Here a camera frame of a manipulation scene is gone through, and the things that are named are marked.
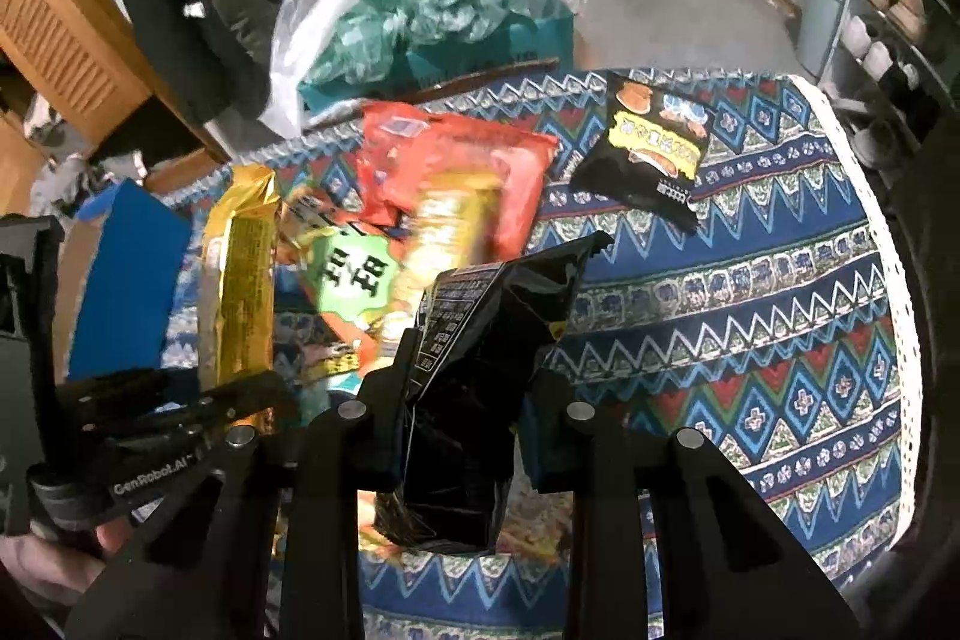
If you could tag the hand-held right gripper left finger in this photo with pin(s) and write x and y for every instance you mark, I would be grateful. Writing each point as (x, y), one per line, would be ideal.
(379, 430)

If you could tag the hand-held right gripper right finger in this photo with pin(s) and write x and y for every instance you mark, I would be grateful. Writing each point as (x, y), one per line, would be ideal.
(555, 437)

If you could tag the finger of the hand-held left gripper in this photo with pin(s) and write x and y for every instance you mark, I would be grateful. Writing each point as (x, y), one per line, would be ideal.
(225, 400)

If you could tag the black snack packet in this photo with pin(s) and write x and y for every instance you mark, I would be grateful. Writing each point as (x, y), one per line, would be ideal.
(645, 153)
(480, 370)

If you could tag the gold snack packet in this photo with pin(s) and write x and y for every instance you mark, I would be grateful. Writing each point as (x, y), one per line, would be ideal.
(244, 280)

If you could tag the person's left hand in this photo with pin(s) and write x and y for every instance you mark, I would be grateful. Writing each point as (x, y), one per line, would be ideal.
(45, 569)

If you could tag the blue cardboard box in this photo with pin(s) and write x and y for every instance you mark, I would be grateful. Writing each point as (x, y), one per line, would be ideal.
(124, 287)

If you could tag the green label snack bag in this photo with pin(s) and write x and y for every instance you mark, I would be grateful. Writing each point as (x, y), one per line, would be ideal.
(352, 280)

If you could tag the patterned tablecloth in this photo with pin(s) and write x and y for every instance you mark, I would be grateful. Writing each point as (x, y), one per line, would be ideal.
(750, 325)

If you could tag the red snack bag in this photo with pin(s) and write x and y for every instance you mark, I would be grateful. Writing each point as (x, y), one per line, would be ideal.
(465, 175)

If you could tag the wooden cabinet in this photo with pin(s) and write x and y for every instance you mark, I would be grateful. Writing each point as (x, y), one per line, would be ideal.
(52, 33)

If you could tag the white plastic bag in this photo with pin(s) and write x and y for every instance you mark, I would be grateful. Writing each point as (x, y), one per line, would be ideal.
(300, 25)

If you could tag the teal cardboard box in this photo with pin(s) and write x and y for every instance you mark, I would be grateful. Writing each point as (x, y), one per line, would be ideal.
(525, 48)

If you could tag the white shoe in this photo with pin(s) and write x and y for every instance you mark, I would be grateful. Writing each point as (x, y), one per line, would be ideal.
(879, 61)
(855, 34)

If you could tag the metal shoe rack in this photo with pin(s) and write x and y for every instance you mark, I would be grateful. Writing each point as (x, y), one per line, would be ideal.
(930, 78)

